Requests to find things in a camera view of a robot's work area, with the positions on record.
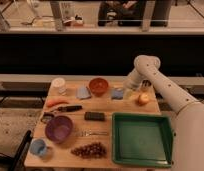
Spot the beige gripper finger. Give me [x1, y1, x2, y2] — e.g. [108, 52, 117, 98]
[123, 89, 133, 100]

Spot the blue sponge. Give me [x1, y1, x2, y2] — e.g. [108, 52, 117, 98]
[111, 88, 124, 100]

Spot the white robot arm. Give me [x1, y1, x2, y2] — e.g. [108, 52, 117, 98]
[124, 55, 204, 171]

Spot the yellow apple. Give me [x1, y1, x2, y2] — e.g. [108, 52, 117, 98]
[137, 93, 150, 105]

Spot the small metal cup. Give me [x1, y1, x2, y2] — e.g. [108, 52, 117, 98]
[141, 80, 152, 92]

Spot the orange bowl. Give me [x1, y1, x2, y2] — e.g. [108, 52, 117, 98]
[89, 77, 109, 97]

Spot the grey blue cloth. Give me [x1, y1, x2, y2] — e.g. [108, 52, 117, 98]
[77, 86, 91, 99]

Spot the dark rectangular block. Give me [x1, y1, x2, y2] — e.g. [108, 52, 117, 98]
[84, 112, 105, 121]

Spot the green plastic tray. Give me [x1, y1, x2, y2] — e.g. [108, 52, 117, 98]
[112, 113, 173, 168]

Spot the silver fork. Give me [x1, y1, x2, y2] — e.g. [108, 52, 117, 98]
[80, 131, 109, 136]

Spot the bunch of dark grapes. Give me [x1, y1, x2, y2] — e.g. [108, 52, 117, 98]
[71, 142, 107, 158]

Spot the orange carrot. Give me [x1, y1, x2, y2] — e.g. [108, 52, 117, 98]
[46, 100, 68, 108]

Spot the purple bowl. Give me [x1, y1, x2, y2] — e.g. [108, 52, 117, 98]
[45, 116, 73, 143]

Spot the seated person in background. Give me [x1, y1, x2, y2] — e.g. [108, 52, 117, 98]
[98, 0, 172, 26]

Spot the blue mug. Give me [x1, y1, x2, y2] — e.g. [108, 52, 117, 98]
[30, 139, 47, 157]

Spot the black stand left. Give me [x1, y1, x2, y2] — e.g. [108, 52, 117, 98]
[8, 130, 32, 171]

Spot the black handled knife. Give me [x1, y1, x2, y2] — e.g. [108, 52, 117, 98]
[51, 105, 82, 112]

